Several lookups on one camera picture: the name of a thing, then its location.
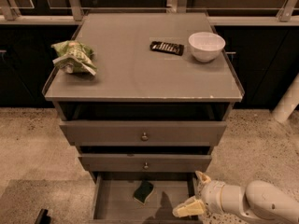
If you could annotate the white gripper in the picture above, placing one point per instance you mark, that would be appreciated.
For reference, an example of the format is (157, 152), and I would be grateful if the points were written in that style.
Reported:
(212, 192)

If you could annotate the green yellow sponge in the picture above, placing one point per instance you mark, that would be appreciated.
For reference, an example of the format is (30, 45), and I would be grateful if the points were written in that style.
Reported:
(143, 192)

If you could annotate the grey bottom drawer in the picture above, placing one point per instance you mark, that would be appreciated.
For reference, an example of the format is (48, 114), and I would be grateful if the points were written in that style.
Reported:
(114, 201)

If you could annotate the grey drawer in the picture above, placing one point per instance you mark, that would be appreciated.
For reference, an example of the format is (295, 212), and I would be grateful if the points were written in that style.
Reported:
(114, 201)
(143, 133)
(144, 162)

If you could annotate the grey middle drawer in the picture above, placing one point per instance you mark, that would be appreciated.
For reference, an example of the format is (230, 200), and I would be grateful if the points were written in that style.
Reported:
(144, 162)

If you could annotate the grey drawer cabinet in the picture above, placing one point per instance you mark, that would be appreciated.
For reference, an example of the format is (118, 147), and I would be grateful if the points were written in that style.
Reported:
(134, 83)

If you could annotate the grey top drawer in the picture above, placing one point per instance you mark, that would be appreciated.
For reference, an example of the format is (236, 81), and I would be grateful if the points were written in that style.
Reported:
(143, 133)

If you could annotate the white pillar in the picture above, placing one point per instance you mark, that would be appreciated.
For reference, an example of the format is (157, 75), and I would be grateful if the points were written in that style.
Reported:
(288, 102)

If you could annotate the black snack bar packet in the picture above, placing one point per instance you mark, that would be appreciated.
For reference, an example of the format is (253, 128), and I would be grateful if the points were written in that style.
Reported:
(166, 47)

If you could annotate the white bowl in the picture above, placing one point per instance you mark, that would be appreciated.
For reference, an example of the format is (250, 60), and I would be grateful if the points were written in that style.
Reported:
(206, 46)

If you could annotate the black object at floor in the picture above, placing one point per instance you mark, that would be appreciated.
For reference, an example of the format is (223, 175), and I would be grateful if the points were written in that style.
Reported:
(43, 217)

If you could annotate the green chip bag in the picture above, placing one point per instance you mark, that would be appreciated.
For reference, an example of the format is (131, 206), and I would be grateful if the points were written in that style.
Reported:
(74, 57)

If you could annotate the metal window railing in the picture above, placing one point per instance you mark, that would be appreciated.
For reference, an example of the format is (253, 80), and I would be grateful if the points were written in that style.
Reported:
(219, 12)

